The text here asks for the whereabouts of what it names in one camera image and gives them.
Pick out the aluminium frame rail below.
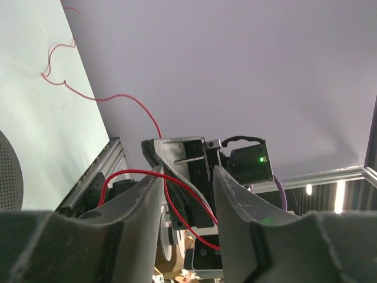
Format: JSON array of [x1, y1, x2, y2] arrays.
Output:
[[56, 137, 128, 218]]

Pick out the red wire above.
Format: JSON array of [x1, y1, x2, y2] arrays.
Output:
[[41, 6, 221, 251]]

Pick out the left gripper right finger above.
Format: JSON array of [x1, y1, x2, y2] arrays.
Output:
[[213, 166, 376, 282]]

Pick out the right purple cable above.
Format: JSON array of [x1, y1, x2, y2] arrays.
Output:
[[272, 173, 288, 212]]

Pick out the dark grey perforated spool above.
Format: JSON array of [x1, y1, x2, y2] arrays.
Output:
[[0, 132, 24, 212]]

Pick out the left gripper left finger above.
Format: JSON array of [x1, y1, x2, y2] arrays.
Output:
[[1, 167, 164, 282]]

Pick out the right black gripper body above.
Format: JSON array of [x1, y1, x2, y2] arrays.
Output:
[[141, 137, 224, 261]]

